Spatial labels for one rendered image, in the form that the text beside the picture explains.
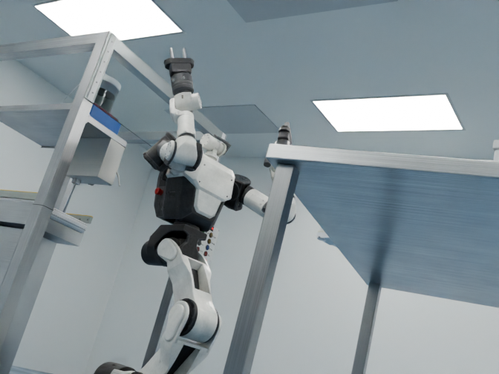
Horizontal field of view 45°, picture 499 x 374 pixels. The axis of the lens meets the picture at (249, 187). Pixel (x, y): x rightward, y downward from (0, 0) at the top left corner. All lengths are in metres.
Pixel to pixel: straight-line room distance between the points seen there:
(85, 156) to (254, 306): 1.91
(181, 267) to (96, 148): 0.81
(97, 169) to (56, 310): 4.42
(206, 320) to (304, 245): 4.03
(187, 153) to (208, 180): 0.32
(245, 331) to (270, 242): 0.18
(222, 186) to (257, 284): 1.44
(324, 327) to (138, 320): 2.34
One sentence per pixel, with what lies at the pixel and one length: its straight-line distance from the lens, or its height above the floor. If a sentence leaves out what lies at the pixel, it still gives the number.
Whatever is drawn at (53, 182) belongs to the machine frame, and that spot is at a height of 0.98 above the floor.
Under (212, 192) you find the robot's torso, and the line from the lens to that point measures 2.56.
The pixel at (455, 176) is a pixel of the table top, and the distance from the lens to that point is 1.17.
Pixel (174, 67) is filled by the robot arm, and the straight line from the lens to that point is 2.52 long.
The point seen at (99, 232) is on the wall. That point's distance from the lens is 7.42.
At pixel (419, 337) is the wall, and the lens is 5.62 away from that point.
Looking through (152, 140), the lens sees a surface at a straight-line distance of 3.02.
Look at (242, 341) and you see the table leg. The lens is 1.18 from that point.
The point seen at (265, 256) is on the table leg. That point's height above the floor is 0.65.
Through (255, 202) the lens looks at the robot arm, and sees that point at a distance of 2.68.
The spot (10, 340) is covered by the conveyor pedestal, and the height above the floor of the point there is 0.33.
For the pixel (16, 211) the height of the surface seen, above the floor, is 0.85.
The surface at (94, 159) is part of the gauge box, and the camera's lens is 2.91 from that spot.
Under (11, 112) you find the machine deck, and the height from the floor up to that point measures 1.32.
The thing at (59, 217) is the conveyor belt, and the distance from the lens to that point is 2.74.
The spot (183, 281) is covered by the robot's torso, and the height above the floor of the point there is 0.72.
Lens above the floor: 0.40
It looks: 18 degrees up
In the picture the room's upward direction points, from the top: 15 degrees clockwise
